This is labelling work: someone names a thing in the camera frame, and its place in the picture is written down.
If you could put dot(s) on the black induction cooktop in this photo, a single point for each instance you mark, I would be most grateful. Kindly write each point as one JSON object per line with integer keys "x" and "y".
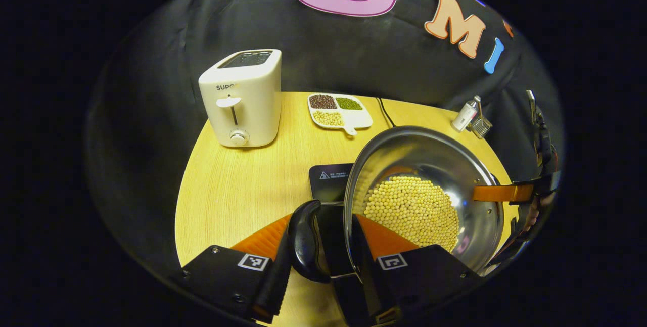
{"x": 331, "y": 180}

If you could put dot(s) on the small clear plastic bottle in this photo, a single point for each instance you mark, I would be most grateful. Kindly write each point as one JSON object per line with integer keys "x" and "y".
{"x": 465, "y": 114}

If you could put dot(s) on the black backdrop cloth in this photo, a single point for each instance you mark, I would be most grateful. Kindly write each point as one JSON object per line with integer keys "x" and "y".
{"x": 151, "y": 89}

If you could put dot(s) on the white toaster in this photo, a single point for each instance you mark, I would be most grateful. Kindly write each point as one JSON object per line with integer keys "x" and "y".
{"x": 247, "y": 99}

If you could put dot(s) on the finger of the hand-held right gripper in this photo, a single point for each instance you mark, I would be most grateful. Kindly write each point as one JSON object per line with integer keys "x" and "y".
{"x": 500, "y": 193}

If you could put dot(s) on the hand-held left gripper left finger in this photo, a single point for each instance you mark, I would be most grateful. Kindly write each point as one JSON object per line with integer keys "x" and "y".
{"x": 273, "y": 276}

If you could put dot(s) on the pile of soybeans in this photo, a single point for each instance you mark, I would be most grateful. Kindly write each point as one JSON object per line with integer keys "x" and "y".
{"x": 412, "y": 211}

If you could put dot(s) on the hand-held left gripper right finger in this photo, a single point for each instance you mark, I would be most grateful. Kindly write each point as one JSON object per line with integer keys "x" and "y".
{"x": 429, "y": 266}

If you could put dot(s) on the white divided dish of beans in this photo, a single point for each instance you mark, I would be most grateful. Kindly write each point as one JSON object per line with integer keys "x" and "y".
{"x": 338, "y": 112}

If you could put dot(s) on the clear glass cup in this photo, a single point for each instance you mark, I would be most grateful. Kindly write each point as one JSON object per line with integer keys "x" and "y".
{"x": 481, "y": 126}

